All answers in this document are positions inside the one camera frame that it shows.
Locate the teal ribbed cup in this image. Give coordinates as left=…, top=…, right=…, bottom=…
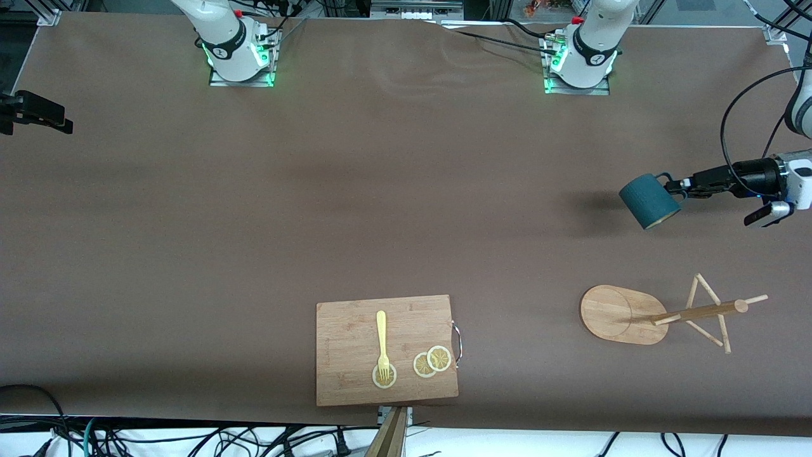
left=619, top=173, right=687, bottom=230

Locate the wooden cup rack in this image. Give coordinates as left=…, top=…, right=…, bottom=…
left=579, top=273, right=769, bottom=355

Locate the brown table cover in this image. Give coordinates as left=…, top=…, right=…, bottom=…
left=0, top=11, right=812, bottom=439

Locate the grey power strip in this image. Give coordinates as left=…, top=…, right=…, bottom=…
left=371, top=0, right=464, bottom=20

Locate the wooden cutting board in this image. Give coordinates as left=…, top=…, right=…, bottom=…
left=315, top=294, right=463, bottom=407

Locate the yellow plastic fork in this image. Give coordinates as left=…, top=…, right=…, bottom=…
left=376, top=310, right=391, bottom=385

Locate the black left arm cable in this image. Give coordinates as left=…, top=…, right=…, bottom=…
left=719, top=0, right=812, bottom=191

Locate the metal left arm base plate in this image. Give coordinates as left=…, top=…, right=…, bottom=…
left=542, top=35, right=611, bottom=96

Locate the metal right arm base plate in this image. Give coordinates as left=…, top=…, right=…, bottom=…
left=209, top=29, right=280, bottom=88

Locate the black cable on table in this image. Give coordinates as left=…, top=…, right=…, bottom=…
left=438, top=19, right=559, bottom=56

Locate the black floor cable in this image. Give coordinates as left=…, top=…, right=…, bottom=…
left=0, top=384, right=70, bottom=457

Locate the teal cable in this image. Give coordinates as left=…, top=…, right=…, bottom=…
left=82, top=416, right=102, bottom=457

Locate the metal bracket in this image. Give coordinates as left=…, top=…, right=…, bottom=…
left=377, top=406, right=414, bottom=427

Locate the wooden post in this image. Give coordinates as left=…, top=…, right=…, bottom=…
left=363, top=406, right=408, bottom=457

